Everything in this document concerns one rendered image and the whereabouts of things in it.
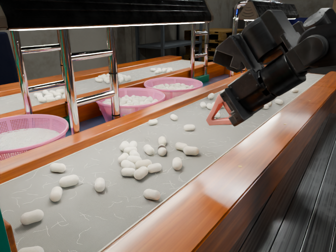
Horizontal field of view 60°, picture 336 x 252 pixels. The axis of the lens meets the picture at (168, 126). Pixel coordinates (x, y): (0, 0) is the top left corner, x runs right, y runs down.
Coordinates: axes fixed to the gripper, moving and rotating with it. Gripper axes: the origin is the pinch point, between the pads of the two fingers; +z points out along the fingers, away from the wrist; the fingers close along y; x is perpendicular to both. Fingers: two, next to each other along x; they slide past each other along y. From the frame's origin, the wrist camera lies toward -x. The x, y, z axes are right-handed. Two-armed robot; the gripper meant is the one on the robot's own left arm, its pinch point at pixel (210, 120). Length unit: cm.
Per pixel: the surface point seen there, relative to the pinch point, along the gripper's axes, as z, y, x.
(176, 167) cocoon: 10.6, 4.9, 4.7
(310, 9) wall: 103, -812, -129
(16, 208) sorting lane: 23.0, 32.4, -4.4
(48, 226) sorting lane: 16.4, 31.6, 1.3
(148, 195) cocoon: 9.0, 16.7, 6.0
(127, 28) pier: 212, -263, -182
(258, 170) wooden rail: -2.1, -1.8, 13.7
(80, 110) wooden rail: 57, -14, -30
